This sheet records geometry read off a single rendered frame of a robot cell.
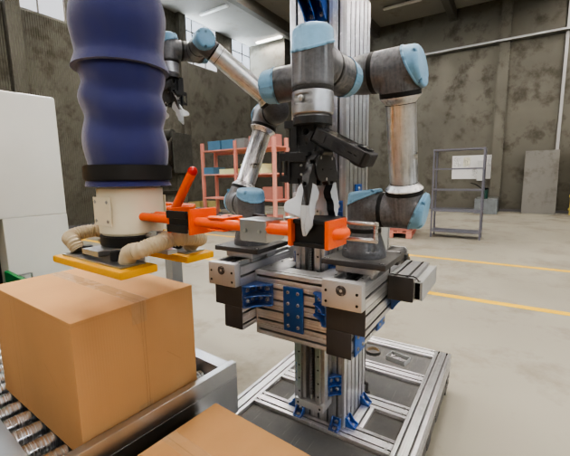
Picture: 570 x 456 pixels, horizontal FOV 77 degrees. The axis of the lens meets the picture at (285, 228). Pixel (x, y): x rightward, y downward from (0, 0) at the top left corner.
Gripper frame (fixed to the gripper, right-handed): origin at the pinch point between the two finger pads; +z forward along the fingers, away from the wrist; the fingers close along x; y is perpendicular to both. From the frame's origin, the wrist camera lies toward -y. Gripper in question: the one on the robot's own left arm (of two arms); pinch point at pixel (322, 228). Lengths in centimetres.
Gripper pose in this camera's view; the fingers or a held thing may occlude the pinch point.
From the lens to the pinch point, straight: 66.4
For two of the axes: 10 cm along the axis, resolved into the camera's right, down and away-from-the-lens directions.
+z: 0.1, 9.9, 1.4
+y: -8.1, -0.7, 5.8
